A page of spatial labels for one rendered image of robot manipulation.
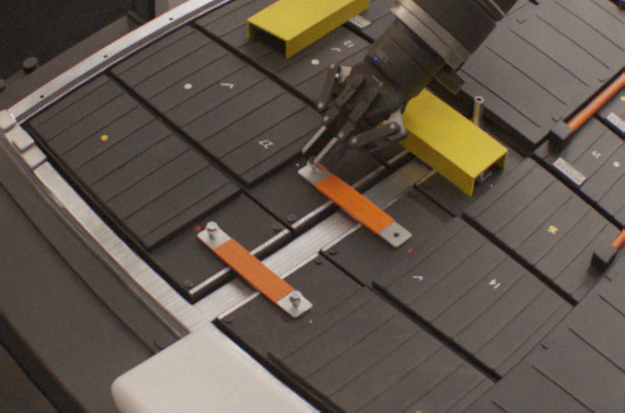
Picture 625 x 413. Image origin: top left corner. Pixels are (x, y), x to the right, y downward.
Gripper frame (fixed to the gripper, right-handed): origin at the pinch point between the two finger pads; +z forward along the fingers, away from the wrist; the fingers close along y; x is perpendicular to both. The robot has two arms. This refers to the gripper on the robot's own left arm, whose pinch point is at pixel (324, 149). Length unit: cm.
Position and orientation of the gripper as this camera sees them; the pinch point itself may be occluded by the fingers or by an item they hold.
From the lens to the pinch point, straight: 132.2
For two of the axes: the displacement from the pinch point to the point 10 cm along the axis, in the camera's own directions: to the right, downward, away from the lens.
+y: 5.2, 6.0, -6.1
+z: -6.6, 7.4, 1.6
